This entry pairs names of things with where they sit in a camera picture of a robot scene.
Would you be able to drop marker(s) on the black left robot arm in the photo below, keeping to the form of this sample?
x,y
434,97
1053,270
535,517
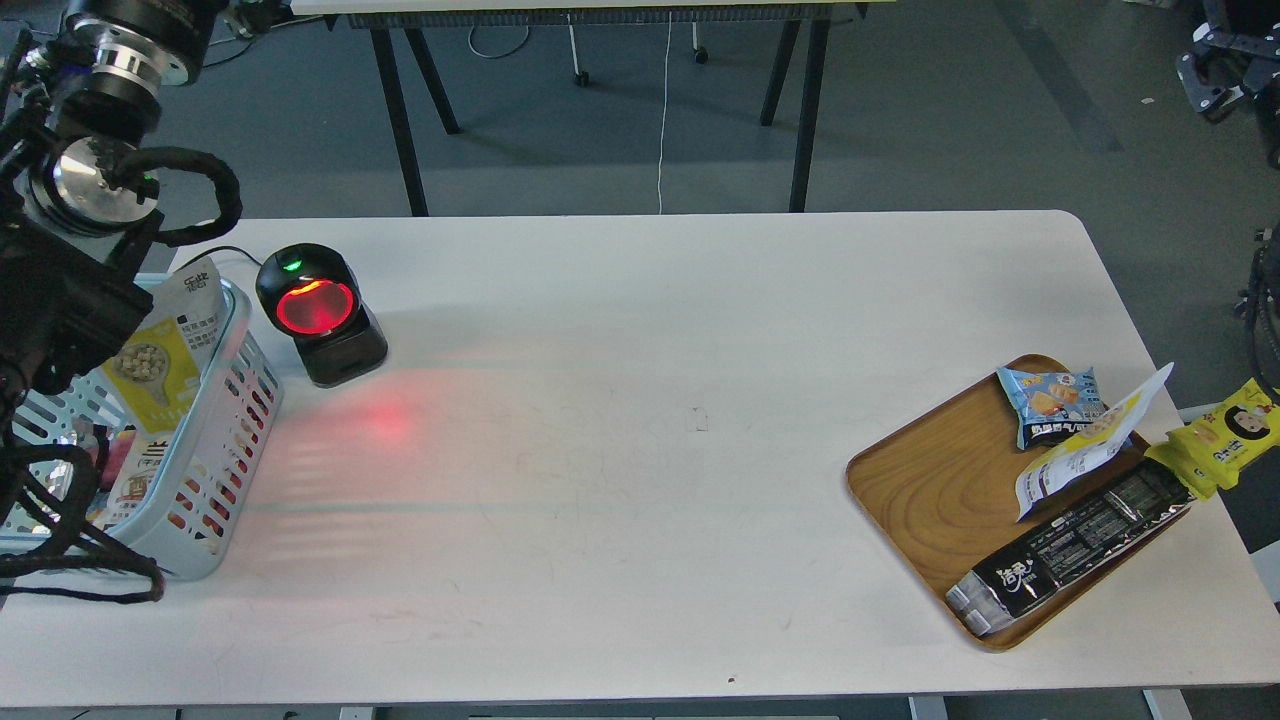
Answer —
x,y
83,202

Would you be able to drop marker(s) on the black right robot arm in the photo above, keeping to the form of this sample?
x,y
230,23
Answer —
x,y
1226,69

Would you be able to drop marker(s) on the blue snack packet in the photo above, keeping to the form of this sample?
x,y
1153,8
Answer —
x,y
1050,406

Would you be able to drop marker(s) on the black long snack package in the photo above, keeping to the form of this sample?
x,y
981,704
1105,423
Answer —
x,y
1027,573

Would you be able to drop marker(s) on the light blue plastic basket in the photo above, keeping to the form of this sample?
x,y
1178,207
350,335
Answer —
x,y
187,518

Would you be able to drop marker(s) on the snack packages in basket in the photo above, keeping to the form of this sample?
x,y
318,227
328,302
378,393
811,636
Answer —
x,y
124,465

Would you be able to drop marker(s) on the yellow snack packet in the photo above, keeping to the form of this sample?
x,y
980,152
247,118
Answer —
x,y
1210,453

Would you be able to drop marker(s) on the wooden tray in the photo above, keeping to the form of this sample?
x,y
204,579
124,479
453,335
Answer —
x,y
941,492

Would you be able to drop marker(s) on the black barcode scanner red window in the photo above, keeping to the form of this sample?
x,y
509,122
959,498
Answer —
x,y
308,292

